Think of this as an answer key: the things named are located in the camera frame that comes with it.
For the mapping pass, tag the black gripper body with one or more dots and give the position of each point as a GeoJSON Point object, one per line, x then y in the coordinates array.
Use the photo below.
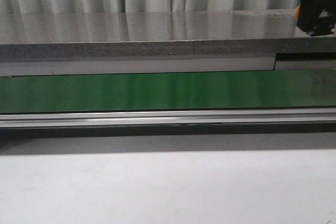
{"type": "Point", "coordinates": [317, 17]}

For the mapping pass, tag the yellow push button switch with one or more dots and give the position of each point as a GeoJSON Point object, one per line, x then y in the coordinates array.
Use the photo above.
{"type": "Point", "coordinates": [297, 12]}

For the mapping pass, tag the grey stone countertop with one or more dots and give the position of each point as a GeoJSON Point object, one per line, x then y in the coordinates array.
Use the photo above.
{"type": "Point", "coordinates": [72, 36]}

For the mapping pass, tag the green conveyor belt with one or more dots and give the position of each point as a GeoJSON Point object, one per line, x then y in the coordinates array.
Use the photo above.
{"type": "Point", "coordinates": [168, 91]}

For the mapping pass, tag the aluminium conveyor frame rail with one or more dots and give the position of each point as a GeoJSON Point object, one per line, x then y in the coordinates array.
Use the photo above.
{"type": "Point", "coordinates": [82, 119]}

